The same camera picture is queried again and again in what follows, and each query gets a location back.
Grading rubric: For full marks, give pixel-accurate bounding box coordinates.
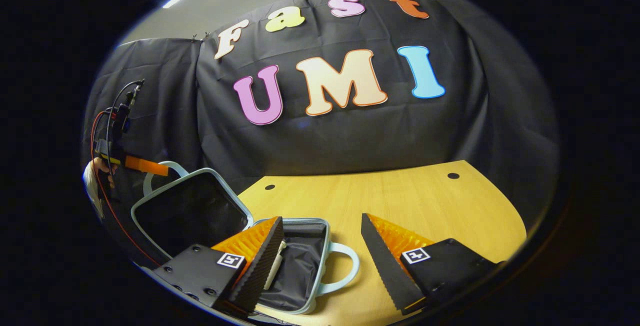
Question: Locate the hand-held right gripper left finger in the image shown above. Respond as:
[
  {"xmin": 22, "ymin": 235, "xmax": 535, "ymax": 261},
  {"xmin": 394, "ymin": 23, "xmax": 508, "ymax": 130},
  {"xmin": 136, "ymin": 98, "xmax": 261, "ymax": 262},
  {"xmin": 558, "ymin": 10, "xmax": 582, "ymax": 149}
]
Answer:
[{"xmin": 152, "ymin": 216, "xmax": 285, "ymax": 318}]

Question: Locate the black cable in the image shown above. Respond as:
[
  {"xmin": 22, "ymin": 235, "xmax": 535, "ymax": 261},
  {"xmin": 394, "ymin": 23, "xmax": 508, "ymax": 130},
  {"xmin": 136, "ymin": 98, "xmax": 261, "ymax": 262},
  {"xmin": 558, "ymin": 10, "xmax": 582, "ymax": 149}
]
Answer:
[{"xmin": 104, "ymin": 79, "xmax": 146, "ymax": 167}]

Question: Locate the white pump bottle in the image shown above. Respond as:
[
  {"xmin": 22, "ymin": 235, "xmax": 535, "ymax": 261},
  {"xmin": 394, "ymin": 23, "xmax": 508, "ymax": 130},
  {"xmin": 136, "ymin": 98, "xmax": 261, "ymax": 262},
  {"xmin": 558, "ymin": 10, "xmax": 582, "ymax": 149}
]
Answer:
[{"xmin": 265, "ymin": 240, "xmax": 287, "ymax": 291}]

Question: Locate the black backdrop cloth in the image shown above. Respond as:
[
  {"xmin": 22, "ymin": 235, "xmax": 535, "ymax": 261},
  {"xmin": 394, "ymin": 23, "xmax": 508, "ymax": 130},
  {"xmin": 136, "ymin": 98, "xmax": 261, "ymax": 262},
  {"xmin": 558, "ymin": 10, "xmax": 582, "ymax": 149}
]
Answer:
[{"xmin": 80, "ymin": 0, "xmax": 559, "ymax": 262}]

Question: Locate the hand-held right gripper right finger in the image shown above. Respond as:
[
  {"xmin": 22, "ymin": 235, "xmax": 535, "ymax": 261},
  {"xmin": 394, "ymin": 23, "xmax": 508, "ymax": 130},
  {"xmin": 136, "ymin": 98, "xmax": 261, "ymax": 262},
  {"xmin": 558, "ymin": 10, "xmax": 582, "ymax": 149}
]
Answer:
[{"xmin": 361, "ymin": 212, "xmax": 501, "ymax": 317}]

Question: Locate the red cable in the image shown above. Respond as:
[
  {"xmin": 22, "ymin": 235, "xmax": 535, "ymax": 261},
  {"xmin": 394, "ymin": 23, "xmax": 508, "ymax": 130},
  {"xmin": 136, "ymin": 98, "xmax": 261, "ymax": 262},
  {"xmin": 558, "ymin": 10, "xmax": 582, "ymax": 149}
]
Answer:
[{"xmin": 90, "ymin": 110, "xmax": 162, "ymax": 267}]

